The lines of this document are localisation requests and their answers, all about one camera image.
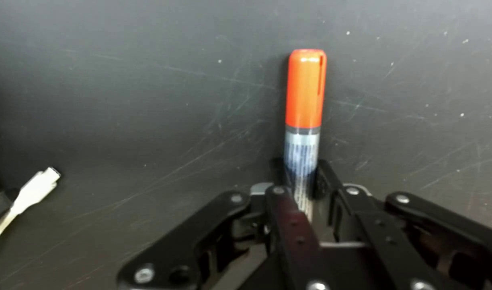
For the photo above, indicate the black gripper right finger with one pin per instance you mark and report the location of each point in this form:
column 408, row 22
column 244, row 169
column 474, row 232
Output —
column 396, row 230

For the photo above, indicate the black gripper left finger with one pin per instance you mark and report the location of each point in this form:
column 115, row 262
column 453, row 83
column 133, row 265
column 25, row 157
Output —
column 289, row 235

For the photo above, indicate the red capped blue pen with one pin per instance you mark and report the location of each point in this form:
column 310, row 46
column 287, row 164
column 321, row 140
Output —
column 306, row 90

